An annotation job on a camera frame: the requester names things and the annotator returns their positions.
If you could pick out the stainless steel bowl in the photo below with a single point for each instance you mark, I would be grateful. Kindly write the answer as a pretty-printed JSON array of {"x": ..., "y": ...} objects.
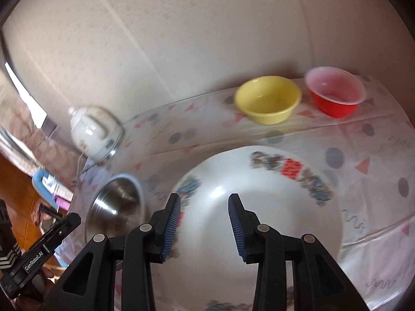
[{"x": 113, "y": 204}]

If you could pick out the person's left hand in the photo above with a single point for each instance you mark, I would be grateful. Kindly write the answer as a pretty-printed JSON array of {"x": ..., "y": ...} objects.
[{"x": 48, "y": 273}]

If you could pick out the pink box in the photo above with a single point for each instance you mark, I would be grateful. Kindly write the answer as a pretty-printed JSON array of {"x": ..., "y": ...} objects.
[{"x": 61, "y": 203}]

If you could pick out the yellow plastic bowl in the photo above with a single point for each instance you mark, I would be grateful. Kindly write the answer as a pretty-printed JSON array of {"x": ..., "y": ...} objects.
[{"x": 269, "y": 110}]

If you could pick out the pink floral curtain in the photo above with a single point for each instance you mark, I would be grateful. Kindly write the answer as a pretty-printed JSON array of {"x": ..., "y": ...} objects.
[{"x": 32, "y": 126}]

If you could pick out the window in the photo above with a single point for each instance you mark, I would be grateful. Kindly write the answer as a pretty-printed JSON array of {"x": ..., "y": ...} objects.
[{"x": 24, "y": 94}]

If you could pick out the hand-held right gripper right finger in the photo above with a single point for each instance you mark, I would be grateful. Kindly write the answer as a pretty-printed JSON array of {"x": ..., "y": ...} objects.
[{"x": 235, "y": 226}]

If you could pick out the large floral ceramic plate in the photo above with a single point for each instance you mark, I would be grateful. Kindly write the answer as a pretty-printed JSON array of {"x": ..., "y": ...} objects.
[{"x": 259, "y": 184}]

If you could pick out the white patterned tablecloth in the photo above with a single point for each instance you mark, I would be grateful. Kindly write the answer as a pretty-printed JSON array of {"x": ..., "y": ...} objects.
[{"x": 373, "y": 201}]

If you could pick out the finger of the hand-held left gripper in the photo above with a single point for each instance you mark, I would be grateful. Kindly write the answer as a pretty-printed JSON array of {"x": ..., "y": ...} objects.
[{"x": 63, "y": 230}]

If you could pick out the red plastic bowl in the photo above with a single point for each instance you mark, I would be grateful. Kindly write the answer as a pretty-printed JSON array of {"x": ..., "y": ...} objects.
[{"x": 334, "y": 107}]

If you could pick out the light blue plastic item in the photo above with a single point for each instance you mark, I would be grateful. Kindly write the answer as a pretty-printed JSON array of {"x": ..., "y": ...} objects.
[{"x": 40, "y": 181}]

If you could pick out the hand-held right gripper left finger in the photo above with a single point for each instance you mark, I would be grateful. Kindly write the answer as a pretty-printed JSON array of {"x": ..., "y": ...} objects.
[{"x": 171, "y": 226}]

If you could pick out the white floral electric kettle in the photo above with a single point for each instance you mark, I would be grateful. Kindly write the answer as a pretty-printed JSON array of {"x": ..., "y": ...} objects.
[{"x": 94, "y": 136}]

